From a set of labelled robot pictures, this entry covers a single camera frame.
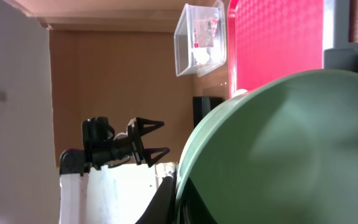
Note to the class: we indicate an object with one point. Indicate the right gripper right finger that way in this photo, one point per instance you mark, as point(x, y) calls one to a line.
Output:
point(192, 209)

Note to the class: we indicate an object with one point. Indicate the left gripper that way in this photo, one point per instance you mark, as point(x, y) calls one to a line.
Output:
point(126, 146)

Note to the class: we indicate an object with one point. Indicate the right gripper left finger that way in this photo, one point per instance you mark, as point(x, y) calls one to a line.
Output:
point(161, 206)

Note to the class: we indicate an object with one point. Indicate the white napkin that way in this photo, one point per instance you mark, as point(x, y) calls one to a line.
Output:
point(201, 56)

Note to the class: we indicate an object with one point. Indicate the green plastic bowl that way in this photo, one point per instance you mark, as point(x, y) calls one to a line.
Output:
point(284, 153)

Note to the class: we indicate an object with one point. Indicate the red snack wrapper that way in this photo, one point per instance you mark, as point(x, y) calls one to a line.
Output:
point(213, 26)

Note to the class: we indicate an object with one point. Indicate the light blue plate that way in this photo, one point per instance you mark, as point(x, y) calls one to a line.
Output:
point(239, 92)

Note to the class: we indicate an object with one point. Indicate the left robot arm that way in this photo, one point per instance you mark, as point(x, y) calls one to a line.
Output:
point(114, 178)

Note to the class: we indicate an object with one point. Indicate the grey dishwasher rack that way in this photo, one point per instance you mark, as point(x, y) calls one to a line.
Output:
point(340, 35)

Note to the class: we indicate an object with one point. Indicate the black plastic tray bin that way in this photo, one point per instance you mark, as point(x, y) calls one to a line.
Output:
point(202, 105)

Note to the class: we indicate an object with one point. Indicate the clear plastic bin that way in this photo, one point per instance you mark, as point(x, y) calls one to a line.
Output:
point(192, 31)

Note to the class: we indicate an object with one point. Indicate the red serving tray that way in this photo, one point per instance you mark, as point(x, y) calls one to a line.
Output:
point(270, 39)

